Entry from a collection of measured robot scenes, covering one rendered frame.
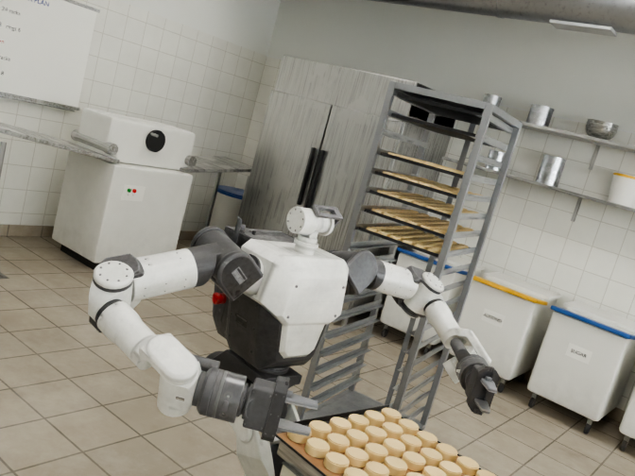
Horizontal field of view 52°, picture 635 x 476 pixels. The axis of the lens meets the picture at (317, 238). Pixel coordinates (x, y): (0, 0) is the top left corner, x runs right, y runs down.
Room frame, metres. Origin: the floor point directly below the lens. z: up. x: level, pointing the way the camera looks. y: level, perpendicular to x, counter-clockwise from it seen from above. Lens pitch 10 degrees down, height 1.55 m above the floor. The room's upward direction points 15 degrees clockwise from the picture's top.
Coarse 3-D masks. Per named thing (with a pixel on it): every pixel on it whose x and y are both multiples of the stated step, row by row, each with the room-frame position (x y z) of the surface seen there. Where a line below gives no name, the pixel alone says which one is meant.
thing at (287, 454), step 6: (282, 444) 1.32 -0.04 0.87; (282, 450) 1.32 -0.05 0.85; (288, 450) 1.30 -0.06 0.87; (282, 456) 1.31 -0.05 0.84; (288, 456) 1.30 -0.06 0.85; (294, 456) 1.29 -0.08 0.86; (288, 462) 1.30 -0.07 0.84; (294, 462) 1.29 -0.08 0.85; (300, 462) 1.28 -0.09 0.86; (306, 462) 1.27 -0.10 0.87; (300, 468) 1.27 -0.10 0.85; (306, 468) 1.26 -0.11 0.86; (312, 468) 1.25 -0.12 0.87; (306, 474) 1.26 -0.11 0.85; (312, 474) 1.25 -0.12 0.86; (318, 474) 1.24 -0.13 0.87
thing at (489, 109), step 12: (492, 108) 2.79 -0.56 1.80; (480, 132) 2.79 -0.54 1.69; (480, 144) 2.78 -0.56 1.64; (468, 168) 2.79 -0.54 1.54; (468, 180) 2.79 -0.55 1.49; (456, 204) 2.79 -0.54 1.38; (456, 216) 2.79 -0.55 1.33; (444, 240) 2.80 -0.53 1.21; (444, 252) 2.79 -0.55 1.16; (444, 264) 2.80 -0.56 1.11; (420, 324) 2.79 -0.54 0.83; (420, 336) 2.78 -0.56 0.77; (408, 360) 2.79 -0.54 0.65; (408, 372) 2.79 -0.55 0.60; (396, 396) 2.80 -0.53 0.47; (396, 408) 2.79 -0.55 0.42
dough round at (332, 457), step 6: (330, 456) 1.22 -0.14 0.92; (336, 456) 1.23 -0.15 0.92; (342, 456) 1.23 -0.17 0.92; (324, 462) 1.21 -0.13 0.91; (330, 462) 1.20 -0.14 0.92; (336, 462) 1.20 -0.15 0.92; (342, 462) 1.21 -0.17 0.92; (348, 462) 1.21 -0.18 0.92; (330, 468) 1.20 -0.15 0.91; (336, 468) 1.19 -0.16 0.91; (342, 468) 1.20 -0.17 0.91
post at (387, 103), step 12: (384, 108) 2.99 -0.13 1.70; (384, 120) 2.99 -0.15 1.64; (372, 144) 3.00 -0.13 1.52; (372, 156) 2.99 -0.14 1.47; (360, 192) 2.99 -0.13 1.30; (360, 204) 2.99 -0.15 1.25; (348, 240) 2.99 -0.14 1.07; (312, 360) 2.99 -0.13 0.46; (312, 372) 2.99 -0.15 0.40; (300, 408) 2.99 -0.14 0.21
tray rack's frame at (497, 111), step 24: (432, 96) 2.90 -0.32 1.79; (456, 96) 2.86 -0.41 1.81; (432, 120) 3.53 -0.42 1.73; (504, 120) 3.09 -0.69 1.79; (456, 168) 3.46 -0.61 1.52; (504, 168) 3.34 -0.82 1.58; (480, 240) 3.34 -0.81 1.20; (432, 264) 3.45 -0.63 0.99; (456, 312) 3.34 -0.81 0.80; (408, 336) 3.45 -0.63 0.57; (432, 384) 3.34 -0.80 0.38; (336, 408) 3.24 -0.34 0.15; (360, 408) 3.32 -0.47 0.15
